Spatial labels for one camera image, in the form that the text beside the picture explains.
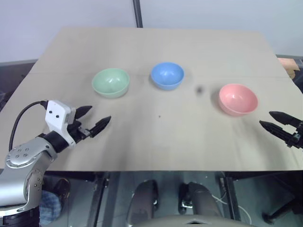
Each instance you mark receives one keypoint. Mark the green plastic bowl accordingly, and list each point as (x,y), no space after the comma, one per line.
(110,84)

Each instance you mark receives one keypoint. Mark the grey robot torso top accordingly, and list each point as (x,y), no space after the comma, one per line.
(189,221)

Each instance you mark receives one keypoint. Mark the dark vertical post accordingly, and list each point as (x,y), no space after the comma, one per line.
(137,13)

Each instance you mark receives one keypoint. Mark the black table frame leg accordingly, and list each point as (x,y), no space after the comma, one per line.
(233,196)
(97,201)

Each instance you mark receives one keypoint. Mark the blue checkered cloth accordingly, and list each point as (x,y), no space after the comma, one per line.
(49,208)

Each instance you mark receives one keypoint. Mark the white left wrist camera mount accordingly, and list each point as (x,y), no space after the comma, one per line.
(55,113)

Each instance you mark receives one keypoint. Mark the red plastic bowl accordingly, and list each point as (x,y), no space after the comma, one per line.
(237,100)

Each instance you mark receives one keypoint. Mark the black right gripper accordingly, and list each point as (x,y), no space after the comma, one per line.
(297,139)

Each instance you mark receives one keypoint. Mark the blue plastic bowl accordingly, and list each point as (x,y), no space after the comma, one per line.
(167,75)

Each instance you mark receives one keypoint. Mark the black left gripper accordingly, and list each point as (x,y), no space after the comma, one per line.
(77,132)

